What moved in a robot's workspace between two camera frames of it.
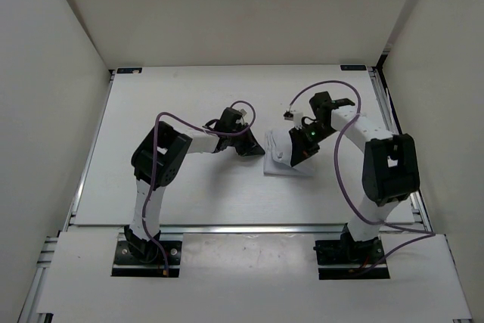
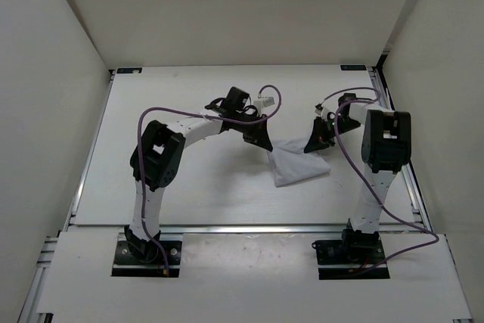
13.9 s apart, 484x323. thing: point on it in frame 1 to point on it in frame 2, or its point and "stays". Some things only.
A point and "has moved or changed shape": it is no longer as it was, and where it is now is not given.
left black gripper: [251, 147] to [259, 135]
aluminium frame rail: [244, 228] stays
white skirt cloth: [277, 154] has moved or changed shape
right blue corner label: [353, 67] stays
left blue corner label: [129, 70] stays
